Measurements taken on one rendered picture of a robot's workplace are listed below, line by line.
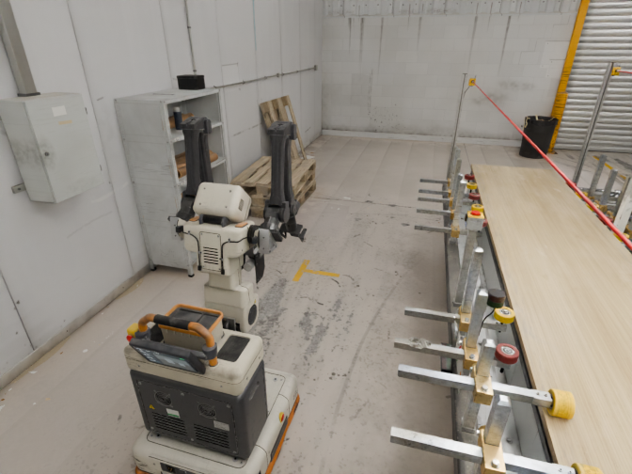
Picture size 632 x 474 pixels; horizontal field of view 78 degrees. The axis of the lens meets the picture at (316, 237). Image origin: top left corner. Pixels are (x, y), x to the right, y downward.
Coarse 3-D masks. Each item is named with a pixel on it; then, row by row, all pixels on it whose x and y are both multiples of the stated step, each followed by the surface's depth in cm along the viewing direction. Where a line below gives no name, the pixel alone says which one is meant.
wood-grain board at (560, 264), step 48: (480, 192) 301; (528, 192) 301; (528, 240) 228; (576, 240) 228; (528, 288) 183; (576, 288) 183; (624, 288) 183; (528, 336) 153; (576, 336) 153; (624, 336) 153; (576, 384) 132; (624, 384) 132; (576, 432) 115; (624, 432) 115
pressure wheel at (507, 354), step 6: (498, 348) 146; (504, 348) 147; (510, 348) 146; (498, 354) 144; (504, 354) 143; (510, 354) 144; (516, 354) 143; (504, 360) 143; (510, 360) 142; (516, 360) 143
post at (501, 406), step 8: (496, 400) 99; (504, 400) 98; (496, 408) 99; (504, 408) 98; (496, 416) 100; (504, 416) 99; (488, 424) 104; (496, 424) 101; (504, 424) 100; (488, 432) 103; (496, 432) 102; (488, 440) 104; (496, 440) 103; (472, 472) 115; (480, 472) 110
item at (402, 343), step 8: (400, 344) 156; (408, 344) 155; (432, 344) 155; (424, 352) 154; (432, 352) 153; (440, 352) 152; (448, 352) 151; (456, 352) 151; (496, 360) 147; (504, 368) 147
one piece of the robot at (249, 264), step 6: (246, 252) 185; (252, 252) 184; (258, 252) 185; (252, 258) 187; (258, 258) 186; (246, 264) 182; (252, 264) 183; (258, 264) 187; (264, 264) 195; (246, 270) 183; (258, 270) 188; (258, 276) 189; (258, 282) 190
